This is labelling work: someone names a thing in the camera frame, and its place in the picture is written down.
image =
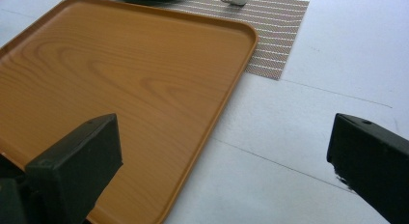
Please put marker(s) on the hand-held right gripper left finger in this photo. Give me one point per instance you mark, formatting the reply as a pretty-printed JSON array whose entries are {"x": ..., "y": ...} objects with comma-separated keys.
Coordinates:
[{"x": 74, "y": 172}]

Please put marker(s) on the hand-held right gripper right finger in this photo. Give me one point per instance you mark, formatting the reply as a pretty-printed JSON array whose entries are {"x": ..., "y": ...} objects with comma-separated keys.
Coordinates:
[{"x": 373, "y": 162}]

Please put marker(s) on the wood-grain brown tray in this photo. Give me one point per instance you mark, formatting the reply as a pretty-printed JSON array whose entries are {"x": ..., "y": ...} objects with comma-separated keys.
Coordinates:
[{"x": 128, "y": 89}]

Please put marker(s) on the striped woven placemat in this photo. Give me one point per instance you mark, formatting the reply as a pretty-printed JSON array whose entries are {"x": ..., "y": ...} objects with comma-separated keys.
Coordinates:
[{"x": 276, "y": 34}]

